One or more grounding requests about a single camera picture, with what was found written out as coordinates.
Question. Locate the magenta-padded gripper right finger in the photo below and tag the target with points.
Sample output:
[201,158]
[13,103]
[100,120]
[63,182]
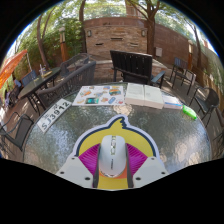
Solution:
[140,160]

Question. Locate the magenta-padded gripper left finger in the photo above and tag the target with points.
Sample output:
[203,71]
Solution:
[85,160]

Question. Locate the white computer mouse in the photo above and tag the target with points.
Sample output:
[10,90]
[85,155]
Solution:
[112,156]

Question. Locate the yellow duck mouse pad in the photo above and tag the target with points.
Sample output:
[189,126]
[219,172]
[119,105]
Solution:
[113,128]

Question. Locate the white license plate sign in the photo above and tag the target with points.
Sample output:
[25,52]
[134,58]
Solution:
[53,115]

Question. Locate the open white book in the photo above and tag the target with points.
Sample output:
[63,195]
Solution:
[144,95]

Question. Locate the colourful sticker sheet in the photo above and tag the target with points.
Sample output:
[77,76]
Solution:
[98,95]

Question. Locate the small closed book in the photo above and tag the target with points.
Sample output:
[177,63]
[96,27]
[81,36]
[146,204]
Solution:
[171,101]

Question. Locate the green highlighter pen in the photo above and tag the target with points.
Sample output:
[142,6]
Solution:
[189,112]

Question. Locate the grey metal mesh chair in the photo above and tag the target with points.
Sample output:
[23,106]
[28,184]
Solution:
[18,131]

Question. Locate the grey wicker chair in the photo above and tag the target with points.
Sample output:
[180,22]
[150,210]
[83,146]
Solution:
[71,83]
[74,61]

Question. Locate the dark patio table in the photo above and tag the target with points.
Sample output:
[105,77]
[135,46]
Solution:
[36,83]

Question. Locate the black metal round chair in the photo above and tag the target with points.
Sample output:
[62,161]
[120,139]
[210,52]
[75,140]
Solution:
[208,100]

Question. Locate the dark slatted patio chair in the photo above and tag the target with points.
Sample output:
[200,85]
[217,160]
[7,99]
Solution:
[190,78]
[180,65]

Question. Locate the clear drink cup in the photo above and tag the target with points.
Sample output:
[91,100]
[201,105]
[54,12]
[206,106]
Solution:
[41,71]

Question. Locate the blue-grey patio chair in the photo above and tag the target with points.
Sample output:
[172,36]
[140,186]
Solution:
[29,76]

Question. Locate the person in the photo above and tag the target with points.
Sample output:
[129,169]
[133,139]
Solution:
[16,85]

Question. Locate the orange patio umbrella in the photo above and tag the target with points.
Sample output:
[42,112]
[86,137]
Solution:
[10,66]

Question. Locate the tree trunk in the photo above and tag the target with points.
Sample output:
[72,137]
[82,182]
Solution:
[151,33]
[41,46]
[82,26]

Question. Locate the grey wall utility box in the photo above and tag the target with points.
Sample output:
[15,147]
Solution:
[158,51]

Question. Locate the wooden lamp post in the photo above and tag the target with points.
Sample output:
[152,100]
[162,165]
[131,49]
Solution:
[190,55]
[62,46]

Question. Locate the wall lantern lamp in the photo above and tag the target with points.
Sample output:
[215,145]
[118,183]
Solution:
[143,33]
[89,33]

